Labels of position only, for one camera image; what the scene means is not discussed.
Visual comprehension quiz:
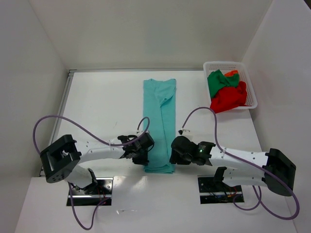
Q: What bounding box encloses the orange t shirt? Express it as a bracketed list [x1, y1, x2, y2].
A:
[224, 70, 238, 77]

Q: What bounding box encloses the teal t shirt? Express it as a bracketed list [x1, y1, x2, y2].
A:
[143, 79, 176, 174]

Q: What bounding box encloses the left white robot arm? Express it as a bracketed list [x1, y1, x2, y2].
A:
[40, 132, 155, 195]

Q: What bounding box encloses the red t shirt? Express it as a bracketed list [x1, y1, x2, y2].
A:
[210, 81, 247, 113]

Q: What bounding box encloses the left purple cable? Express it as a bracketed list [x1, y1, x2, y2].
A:
[33, 115, 151, 231]

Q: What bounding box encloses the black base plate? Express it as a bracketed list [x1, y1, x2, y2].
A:
[197, 176, 244, 204]
[70, 177, 113, 206]

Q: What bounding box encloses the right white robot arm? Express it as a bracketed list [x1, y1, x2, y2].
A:
[170, 136, 296, 197]

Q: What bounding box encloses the white plastic basket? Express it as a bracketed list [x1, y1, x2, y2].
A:
[203, 61, 258, 110]

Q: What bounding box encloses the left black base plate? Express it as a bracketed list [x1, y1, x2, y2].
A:
[70, 177, 113, 206]

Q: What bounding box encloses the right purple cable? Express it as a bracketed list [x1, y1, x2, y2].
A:
[181, 106, 301, 220]

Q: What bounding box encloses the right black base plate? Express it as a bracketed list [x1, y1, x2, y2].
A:
[197, 176, 244, 204]

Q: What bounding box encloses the purple cable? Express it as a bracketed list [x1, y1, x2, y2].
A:
[33, 115, 151, 231]
[181, 106, 301, 220]

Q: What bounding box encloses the green t shirt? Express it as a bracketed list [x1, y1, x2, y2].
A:
[207, 70, 240, 98]

